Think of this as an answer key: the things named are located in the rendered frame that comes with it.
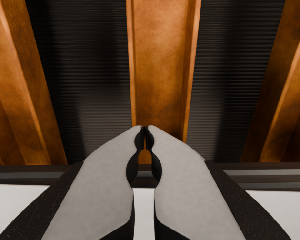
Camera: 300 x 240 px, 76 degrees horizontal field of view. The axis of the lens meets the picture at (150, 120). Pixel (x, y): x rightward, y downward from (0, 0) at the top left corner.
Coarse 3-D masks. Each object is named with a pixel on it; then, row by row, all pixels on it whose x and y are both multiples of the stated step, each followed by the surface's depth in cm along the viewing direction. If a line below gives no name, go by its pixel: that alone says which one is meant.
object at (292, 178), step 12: (0, 168) 18; (12, 168) 18; (24, 168) 18; (36, 168) 18; (48, 168) 18; (60, 168) 18; (144, 168) 18; (228, 168) 18; (240, 168) 18; (252, 168) 18; (264, 168) 18; (276, 168) 18; (288, 168) 18; (0, 180) 18; (12, 180) 18; (24, 180) 18; (36, 180) 18; (48, 180) 18; (144, 180) 18; (240, 180) 18; (252, 180) 18; (264, 180) 18; (276, 180) 18; (288, 180) 18
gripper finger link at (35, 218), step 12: (72, 168) 9; (60, 180) 8; (72, 180) 8; (48, 192) 7; (60, 192) 7; (36, 204) 7; (48, 204) 7; (24, 216) 6; (36, 216) 6; (48, 216) 6; (12, 228) 6; (24, 228) 6; (36, 228) 6
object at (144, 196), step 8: (136, 192) 16; (144, 192) 16; (152, 192) 16; (136, 200) 17; (144, 200) 17; (152, 200) 17; (136, 208) 17; (144, 208) 17; (152, 208) 17; (136, 216) 18; (144, 216) 18; (152, 216) 18; (136, 224) 19; (144, 224) 19; (152, 224) 19; (136, 232) 19; (144, 232) 19; (152, 232) 19
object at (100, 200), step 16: (144, 128) 13; (112, 144) 10; (128, 144) 10; (96, 160) 9; (112, 160) 9; (128, 160) 9; (80, 176) 8; (96, 176) 8; (112, 176) 8; (128, 176) 9; (80, 192) 7; (96, 192) 7; (112, 192) 7; (128, 192) 7; (64, 208) 7; (80, 208) 7; (96, 208) 7; (112, 208) 7; (128, 208) 7; (64, 224) 6; (80, 224) 6; (96, 224) 6; (112, 224) 6; (128, 224) 6
